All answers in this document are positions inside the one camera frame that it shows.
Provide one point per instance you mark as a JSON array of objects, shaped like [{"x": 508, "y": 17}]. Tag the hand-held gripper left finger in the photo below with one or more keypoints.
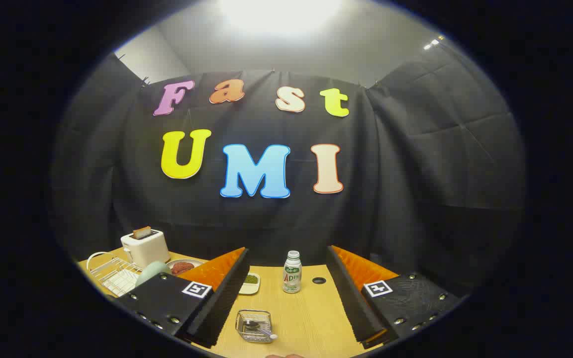
[{"x": 222, "y": 308}]

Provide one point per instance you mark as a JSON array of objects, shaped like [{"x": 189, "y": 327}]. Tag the black backdrop cloth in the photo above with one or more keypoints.
[{"x": 416, "y": 174}]

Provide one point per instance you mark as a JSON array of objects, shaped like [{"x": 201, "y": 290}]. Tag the white toaster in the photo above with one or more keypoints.
[{"x": 144, "y": 251}]

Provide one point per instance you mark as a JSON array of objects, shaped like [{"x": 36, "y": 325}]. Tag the white divided snack tray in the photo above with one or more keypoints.
[{"x": 252, "y": 289}]

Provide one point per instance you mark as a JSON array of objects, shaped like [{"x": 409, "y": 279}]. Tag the green beans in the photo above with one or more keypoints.
[{"x": 250, "y": 279}]

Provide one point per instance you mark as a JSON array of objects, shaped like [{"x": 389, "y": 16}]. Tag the bright ceiling light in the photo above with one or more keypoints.
[{"x": 279, "y": 12}]

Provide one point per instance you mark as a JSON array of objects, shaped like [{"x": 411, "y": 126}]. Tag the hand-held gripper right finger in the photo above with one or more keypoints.
[{"x": 351, "y": 303}]

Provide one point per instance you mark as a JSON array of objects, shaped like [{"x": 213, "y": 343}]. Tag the pale green plate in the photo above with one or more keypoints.
[{"x": 151, "y": 272}]

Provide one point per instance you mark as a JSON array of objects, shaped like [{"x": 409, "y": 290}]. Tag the small ceiling spotlight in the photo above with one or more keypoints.
[{"x": 430, "y": 44}]

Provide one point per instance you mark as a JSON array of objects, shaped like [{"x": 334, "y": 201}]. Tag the white drip tray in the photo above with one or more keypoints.
[{"x": 122, "y": 284}]

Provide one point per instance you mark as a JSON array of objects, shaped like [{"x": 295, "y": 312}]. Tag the red-brown meat piece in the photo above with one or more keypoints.
[{"x": 182, "y": 268}]

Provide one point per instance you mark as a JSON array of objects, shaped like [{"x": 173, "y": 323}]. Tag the brown toast slice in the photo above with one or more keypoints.
[{"x": 142, "y": 232}]

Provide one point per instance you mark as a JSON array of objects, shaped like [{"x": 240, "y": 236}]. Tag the beige plate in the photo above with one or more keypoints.
[{"x": 196, "y": 262}]

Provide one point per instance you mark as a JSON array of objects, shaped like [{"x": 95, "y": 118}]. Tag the white bottle green label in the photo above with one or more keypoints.
[{"x": 291, "y": 278}]

